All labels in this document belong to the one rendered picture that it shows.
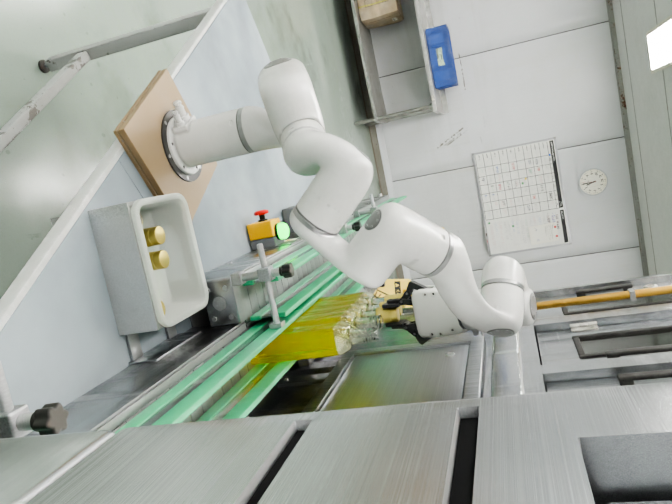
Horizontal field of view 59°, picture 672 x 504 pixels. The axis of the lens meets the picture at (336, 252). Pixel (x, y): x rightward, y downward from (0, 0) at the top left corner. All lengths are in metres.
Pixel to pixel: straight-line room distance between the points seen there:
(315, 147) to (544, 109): 6.17
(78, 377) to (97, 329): 0.09
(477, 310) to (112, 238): 0.62
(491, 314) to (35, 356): 0.70
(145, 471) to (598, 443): 0.15
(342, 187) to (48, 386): 0.52
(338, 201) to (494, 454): 0.78
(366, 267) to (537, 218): 6.20
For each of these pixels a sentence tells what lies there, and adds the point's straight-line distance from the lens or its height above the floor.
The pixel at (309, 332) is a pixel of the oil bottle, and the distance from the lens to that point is 1.17.
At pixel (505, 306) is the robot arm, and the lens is 1.06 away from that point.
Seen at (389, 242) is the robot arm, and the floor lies 1.24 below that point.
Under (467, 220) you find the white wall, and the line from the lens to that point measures 7.10.
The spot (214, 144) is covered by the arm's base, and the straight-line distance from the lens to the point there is 1.27.
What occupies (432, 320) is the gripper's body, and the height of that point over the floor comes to 1.24.
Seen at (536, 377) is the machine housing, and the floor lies 1.42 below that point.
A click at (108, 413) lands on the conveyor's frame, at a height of 0.87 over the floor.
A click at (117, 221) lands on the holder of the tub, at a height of 0.80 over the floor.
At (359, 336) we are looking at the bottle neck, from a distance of 1.16.
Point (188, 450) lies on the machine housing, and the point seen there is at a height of 1.29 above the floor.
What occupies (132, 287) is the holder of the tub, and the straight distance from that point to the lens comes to 1.07.
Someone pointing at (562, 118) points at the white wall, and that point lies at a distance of 7.07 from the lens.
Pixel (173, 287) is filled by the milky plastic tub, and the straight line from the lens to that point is 1.21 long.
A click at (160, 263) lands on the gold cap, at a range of 1.12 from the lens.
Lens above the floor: 1.42
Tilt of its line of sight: 17 degrees down
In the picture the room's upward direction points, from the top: 81 degrees clockwise
